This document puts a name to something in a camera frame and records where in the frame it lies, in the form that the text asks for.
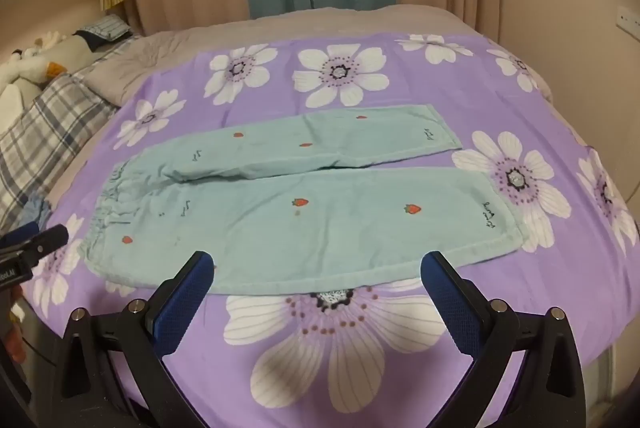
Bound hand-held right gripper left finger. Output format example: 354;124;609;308
52;250;216;428

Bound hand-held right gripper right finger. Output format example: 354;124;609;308
420;250;588;428

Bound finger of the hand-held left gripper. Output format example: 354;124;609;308
0;224;70;267

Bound mint green strawberry print pants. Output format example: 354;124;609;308
80;102;523;296

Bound light blue cloth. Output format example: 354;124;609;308
20;195;52;229

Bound plaid pillow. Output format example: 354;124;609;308
0;72;118;229

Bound white plush toy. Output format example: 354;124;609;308
0;32;96;109

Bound blue striped cloth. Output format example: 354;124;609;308
82;15;133;43

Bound purple floral blanket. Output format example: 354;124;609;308
22;32;638;428

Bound white wall socket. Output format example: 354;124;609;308
616;5;640;33

